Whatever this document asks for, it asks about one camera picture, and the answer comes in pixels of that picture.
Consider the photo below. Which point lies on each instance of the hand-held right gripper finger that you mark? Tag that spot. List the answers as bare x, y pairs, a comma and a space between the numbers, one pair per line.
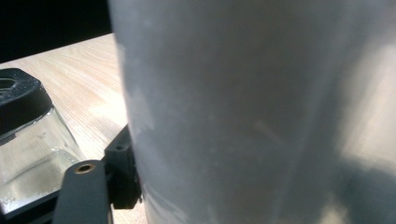
123, 174

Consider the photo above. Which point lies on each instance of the glass jar with black lid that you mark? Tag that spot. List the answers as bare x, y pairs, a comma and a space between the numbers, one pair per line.
28, 130

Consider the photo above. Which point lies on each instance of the red and white sugar bag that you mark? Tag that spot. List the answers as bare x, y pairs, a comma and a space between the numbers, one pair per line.
249, 109

